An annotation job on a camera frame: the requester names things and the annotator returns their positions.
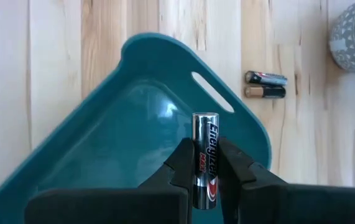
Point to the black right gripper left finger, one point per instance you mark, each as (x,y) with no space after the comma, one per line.
(177,174)

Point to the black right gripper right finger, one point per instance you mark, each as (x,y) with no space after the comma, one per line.
(242,186)

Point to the silver Energizer Max battery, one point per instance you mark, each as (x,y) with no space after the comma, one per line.
(205,140)

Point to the copper-top black battery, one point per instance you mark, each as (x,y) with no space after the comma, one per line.
(267,92)

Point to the silver black battery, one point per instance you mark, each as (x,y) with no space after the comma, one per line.
(265,78)

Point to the dark teal plastic bin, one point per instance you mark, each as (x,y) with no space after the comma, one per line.
(118,124)

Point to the potted green succulent plant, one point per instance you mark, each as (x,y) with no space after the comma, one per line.
(348,46)

